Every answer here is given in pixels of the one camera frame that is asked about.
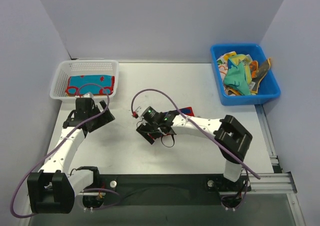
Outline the red blue tiger towel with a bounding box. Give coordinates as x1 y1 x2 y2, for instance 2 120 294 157
147 107 195 140

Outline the green teal towel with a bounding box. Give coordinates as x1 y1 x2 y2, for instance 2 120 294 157
223 60 252 96

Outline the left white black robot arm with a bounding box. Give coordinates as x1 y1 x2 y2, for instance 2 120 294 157
27 95 115 214

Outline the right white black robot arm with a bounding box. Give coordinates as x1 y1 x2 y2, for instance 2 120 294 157
135 106 253 182

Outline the folded blue red towel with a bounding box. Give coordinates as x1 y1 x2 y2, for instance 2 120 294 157
65 75 116 96

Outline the white perforated plastic basket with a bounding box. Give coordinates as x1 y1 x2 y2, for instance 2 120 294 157
49 59 119 102

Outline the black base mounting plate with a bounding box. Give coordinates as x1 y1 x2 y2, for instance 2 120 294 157
80 174 251 209

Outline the white patterned towel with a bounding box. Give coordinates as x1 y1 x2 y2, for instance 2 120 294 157
216 51 237 79

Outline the yellow orange towel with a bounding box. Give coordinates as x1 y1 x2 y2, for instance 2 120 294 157
228 54 259 84

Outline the grey orange-edged towel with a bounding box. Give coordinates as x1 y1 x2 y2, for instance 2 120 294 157
249 58 272 94

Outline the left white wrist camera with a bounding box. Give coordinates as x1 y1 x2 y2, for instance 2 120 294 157
80 92 94 99

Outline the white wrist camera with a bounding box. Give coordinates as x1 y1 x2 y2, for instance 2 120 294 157
80 92 94 99
132 106 142 119

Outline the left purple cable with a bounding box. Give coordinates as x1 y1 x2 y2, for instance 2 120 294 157
11 83 121 218

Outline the purple cable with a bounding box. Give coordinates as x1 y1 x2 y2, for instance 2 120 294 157
11 83 121 218
131 88 261 209

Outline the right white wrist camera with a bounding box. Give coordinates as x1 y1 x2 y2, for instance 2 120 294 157
132 106 142 119

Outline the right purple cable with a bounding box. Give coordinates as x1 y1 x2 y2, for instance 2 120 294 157
131 88 261 209

